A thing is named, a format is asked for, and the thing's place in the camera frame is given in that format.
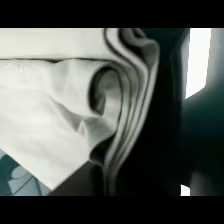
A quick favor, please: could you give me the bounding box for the pale grey shirt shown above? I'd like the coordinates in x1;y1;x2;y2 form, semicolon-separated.
0;27;162;197

